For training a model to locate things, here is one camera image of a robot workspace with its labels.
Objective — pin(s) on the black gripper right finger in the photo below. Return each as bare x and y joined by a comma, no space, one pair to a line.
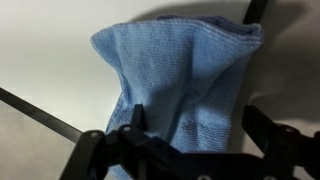
284,147

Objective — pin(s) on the blue microfiber towel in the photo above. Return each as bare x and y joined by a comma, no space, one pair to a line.
186,73

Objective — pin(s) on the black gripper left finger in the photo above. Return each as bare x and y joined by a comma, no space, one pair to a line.
142,157

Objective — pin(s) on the black framed white board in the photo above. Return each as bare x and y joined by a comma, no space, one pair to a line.
46,56

